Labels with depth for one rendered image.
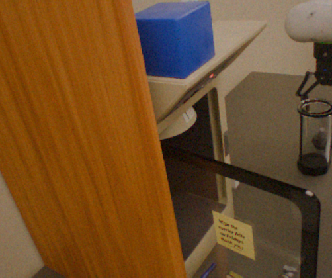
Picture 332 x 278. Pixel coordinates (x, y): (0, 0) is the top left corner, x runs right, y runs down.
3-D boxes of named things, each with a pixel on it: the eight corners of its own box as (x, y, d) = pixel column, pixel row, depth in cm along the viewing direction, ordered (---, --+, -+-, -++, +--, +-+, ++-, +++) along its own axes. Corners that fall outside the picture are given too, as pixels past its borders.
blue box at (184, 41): (133, 74, 62) (120, 18, 58) (166, 53, 69) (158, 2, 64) (184, 79, 57) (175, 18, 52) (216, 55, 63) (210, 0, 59)
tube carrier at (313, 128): (291, 169, 124) (291, 111, 113) (302, 152, 131) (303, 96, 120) (326, 177, 118) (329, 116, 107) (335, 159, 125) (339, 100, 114)
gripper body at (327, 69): (346, 53, 119) (344, 81, 124) (318, 52, 124) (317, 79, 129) (340, 62, 114) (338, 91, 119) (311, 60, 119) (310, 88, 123)
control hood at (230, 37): (136, 130, 67) (124, 77, 62) (221, 63, 88) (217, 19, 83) (192, 142, 60) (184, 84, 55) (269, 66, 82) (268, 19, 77)
